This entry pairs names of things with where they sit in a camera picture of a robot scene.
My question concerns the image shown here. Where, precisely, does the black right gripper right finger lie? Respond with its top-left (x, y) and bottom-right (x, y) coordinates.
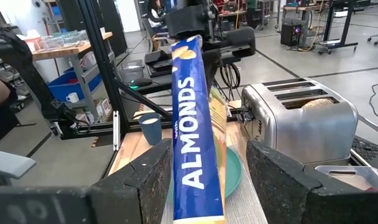
top-left (245, 139), bottom-right (322, 224)

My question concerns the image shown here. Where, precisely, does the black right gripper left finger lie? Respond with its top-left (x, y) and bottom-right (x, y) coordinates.
top-left (88, 138), bottom-right (173, 224)

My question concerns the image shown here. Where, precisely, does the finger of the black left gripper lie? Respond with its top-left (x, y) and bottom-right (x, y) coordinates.
top-left (226, 26), bottom-right (257, 51)
top-left (165, 4), bottom-right (206, 40)

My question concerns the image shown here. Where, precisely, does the honey bunches cereal box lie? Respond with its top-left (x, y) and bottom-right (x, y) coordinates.
top-left (170, 34), bottom-right (229, 224)

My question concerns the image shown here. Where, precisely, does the bagel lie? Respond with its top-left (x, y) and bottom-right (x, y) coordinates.
top-left (300, 98), bottom-right (335, 110)

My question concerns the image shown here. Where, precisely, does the grey woven placemat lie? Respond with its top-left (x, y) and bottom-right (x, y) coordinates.
top-left (160, 146), bottom-right (269, 224)

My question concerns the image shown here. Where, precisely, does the teal plate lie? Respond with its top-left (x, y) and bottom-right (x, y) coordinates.
top-left (166, 146), bottom-right (243, 200)

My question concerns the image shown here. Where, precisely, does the black computer tower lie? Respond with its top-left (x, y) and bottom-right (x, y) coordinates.
top-left (280, 17), bottom-right (308, 48)

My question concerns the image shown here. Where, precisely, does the stainless steel four-slot toaster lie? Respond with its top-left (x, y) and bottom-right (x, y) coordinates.
top-left (240, 77), bottom-right (359, 166)

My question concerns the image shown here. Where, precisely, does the clear plastic bin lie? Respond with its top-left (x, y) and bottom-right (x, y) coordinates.
top-left (118, 60), bottom-right (145, 84)

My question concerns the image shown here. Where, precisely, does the black computer mouse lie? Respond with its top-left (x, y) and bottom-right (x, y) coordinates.
top-left (129, 77), bottom-right (154, 90)

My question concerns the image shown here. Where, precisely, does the black desk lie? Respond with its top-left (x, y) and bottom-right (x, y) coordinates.
top-left (282, 0), bottom-right (360, 55)

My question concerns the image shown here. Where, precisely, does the white mug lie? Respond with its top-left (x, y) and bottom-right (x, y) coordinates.
top-left (65, 91), bottom-right (81, 104)

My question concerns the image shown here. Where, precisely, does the wooden shelf table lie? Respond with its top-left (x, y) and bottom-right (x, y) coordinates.
top-left (31, 30), bottom-right (114, 124)

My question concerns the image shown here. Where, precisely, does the blue plastic bin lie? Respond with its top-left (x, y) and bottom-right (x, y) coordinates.
top-left (47, 68), bottom-right (103, 103)

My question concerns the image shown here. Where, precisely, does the grey chair seat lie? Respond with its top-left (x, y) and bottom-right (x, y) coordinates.
top-left (0, 150), bottom-right (37, 188)

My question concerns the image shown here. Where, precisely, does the black floor cable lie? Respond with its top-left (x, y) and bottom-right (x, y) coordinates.
top-left (368, 82), bottom-right (378, 131)

